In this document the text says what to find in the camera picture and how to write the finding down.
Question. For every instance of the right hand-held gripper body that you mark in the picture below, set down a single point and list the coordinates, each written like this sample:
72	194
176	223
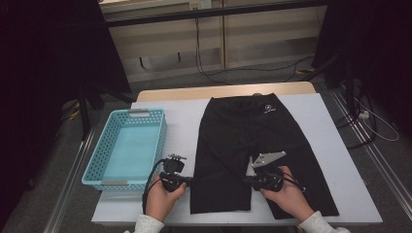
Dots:
270	179

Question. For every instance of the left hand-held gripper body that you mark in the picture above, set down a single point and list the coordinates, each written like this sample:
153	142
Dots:
173	166

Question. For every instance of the black shorts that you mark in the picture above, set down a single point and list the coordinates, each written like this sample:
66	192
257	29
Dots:
233	129

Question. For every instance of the light blue plastic basket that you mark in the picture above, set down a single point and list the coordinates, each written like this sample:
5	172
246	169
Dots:
129	152

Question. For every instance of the person's right hand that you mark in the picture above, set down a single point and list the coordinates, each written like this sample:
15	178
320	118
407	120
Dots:
291	200

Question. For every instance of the person's left hand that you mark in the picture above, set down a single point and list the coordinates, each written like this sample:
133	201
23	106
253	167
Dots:
162	204

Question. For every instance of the white table cover sheet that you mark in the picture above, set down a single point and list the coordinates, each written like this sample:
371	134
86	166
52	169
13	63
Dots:
340	161

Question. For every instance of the wooden table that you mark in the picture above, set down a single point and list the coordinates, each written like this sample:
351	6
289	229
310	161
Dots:
194	92

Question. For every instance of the black metal stand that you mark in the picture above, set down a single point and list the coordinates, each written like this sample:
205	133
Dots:
85	113
348	87

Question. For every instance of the white power adapter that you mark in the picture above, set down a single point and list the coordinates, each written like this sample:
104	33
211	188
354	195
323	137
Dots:
364	114

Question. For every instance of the beige wooden cabinet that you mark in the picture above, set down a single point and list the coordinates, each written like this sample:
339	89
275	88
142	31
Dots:
265	39

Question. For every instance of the black metal bar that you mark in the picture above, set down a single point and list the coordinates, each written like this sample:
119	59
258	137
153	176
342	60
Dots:
210	13

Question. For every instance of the black curtain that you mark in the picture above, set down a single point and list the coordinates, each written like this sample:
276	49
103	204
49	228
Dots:
382	48
39	64

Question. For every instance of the aluminium floor rail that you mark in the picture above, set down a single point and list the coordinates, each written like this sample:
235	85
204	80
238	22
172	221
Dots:
68	187
382	165

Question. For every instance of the white wall socket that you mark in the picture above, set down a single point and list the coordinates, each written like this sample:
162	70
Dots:
200	4

